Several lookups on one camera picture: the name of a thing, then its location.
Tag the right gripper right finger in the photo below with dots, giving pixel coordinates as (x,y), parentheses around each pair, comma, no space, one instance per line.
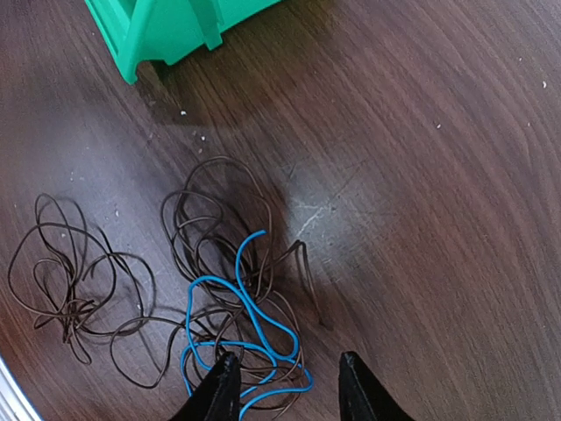
(361,396)

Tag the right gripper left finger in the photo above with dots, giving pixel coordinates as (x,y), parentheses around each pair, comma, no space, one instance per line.
(218,395)

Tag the front aluminium rail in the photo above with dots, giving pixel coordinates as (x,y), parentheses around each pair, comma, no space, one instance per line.
(14,404)

